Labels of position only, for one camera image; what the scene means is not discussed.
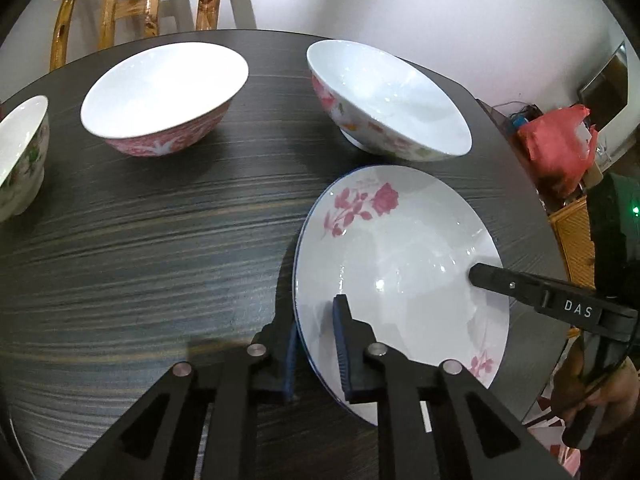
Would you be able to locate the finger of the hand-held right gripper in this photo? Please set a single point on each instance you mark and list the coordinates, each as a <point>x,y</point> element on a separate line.
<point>530,292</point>

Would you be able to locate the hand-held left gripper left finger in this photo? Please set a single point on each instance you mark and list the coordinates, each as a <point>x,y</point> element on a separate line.
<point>289,366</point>

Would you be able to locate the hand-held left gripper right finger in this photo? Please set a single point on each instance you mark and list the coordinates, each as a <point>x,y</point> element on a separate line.
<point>341,346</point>

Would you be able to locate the rose print plate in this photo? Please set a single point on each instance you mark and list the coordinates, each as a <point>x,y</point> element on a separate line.
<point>400,240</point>

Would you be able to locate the white bowl with pink flowers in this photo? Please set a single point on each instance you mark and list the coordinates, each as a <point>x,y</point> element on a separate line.
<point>390,95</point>

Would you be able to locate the pink patterned bowl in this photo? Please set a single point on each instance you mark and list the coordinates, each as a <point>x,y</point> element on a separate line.
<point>165,90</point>

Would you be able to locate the green floral bowl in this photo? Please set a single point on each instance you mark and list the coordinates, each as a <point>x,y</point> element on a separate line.
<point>20,135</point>

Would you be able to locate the person's right hand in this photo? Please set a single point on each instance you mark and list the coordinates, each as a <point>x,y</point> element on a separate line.
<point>622,397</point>

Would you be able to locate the wicker basket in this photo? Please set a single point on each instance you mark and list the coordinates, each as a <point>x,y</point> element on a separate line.
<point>572,240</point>

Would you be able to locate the red plastic bag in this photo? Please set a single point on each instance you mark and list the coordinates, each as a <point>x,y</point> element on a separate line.
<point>550,150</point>

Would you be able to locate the framed mirror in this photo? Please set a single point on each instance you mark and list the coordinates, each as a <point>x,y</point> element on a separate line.
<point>607,90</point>

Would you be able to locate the wooden chair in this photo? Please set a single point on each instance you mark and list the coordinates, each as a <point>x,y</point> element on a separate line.
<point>60,35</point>

